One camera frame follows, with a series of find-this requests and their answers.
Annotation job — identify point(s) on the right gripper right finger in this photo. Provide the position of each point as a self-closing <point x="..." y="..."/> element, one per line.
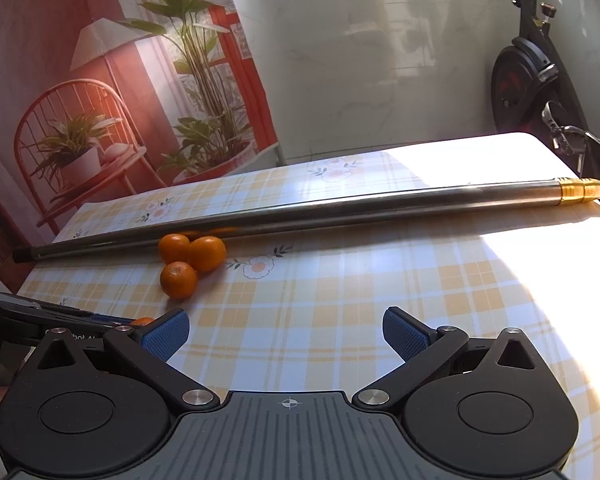
<point x="427" y="354"/>

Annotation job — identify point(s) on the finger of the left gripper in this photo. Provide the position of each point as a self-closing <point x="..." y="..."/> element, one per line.
<point x="15" y="301"/>
<point x="18" y="323"/>

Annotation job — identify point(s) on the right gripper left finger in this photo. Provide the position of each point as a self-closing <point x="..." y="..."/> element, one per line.
<point x="142" y="353"/>

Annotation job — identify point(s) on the orange mandarin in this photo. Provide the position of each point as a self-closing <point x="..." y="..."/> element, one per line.
<point x="141" y="322"/>
<point x="178" y="280"/>
<point x="206" y="254"/>
<point x="173" y="247"/>

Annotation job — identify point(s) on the plaid floral tablecloth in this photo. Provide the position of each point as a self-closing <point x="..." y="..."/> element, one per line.
<point x="296" y="312"/>

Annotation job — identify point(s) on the steel telescopic pole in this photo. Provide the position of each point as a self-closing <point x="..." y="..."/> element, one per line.
<point x="340" y="211"/>

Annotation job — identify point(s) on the backdrop stand metal leg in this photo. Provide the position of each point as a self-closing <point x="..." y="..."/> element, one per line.
<point x="280" y="156"/>

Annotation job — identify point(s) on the printed room backdrop cloth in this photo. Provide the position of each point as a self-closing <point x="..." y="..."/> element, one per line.
<point x="101" y="99"/>

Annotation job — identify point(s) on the black exercise bike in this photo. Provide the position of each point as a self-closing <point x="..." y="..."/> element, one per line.
<point x="531" y="91"/>

